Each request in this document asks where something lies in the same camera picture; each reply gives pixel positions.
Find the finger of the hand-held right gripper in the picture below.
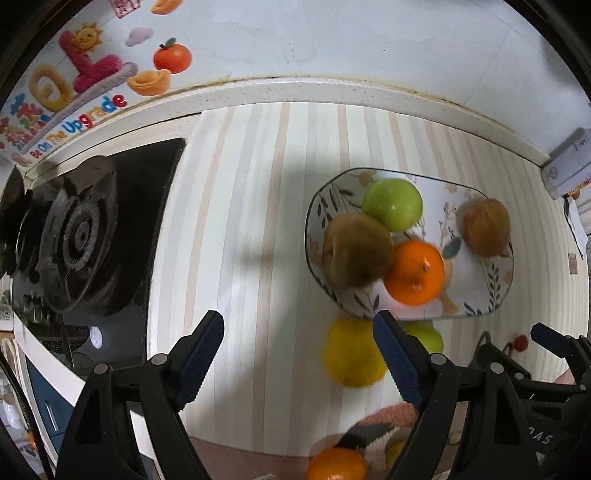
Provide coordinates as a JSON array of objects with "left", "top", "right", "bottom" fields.
[
  {"left": 530, "top": 322, "right": 591, "bottom": 394},
  {"left": 475, "top": 343, "right": 533, "bottom": 385}
]

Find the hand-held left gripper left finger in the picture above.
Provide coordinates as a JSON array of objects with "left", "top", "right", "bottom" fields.
[{"left": 55, "top": 310, "right": 225, "bottom": 480}]

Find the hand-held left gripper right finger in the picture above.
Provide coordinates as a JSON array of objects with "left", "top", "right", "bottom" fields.
[{"left": 372, "top": 309, "right": 542, "bottom": 480}]

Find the yellow lemon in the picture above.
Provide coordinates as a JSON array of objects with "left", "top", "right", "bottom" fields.
[{"left": 322, "top": 318, "right": 389, "bottom": 388}]

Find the floral print plate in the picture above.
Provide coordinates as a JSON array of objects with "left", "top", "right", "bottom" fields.
[{"left": 305, "top": 167, "right": 515, "bottom": 322}]

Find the small green apple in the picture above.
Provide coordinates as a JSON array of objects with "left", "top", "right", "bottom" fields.
[{"left": 401, "top": 322, "right": 444, "bottom": 355}]

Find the patterned cloth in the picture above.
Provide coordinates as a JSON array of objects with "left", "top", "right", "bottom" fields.
[{"left": 339, "top": 402, "right": 462, "bottom": 476}]

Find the yellow-green fruit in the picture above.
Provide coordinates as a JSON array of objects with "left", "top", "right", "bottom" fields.
[{"left": 385, "top": 438, "right": 409, "bottom": 472}]

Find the orange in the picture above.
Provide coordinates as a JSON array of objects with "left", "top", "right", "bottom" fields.
[
  {"left": 384, "top": 241, "right": 446, "bottom": 306},
  {"left": 306, "top": 447, "right": 369, "bottom": 480}
]

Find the white paper sheet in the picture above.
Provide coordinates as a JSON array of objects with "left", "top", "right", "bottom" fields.
[{"left": 562, "top": 194, "right": 588, "bottom": 260}]

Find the brown kiwi fruit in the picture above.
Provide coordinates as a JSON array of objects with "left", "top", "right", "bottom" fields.
[{"left": 322, "top": 213, "right": 395, "bottom": 288}]

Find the red-brown apple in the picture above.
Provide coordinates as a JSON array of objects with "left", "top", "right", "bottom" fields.
[{"left": 462, "top": 198, "right": 512, "bottom": 258}]

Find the black gas stove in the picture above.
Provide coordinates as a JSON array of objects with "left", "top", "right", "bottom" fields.
[{"left": 0, "top": 137, "right": 186, "bottom": 376}]

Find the large green apple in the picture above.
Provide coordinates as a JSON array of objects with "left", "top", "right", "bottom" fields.
[{"left": 361, "top": 178, "right": 424, "bottom": 233}]

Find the stove burner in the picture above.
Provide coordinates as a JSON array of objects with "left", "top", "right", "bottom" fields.
[{"left": 38, "top": 156, "right": 119, "bottom": 315}]

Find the white box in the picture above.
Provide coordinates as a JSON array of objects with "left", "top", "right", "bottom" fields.
[{"left": 540, "top": 127, "right": 591, "bottom": 200}]

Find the colourful wall sticker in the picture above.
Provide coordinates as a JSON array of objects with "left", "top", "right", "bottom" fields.
[{"left": 0, "top": 0, "right": 193, "bottom": 168}]

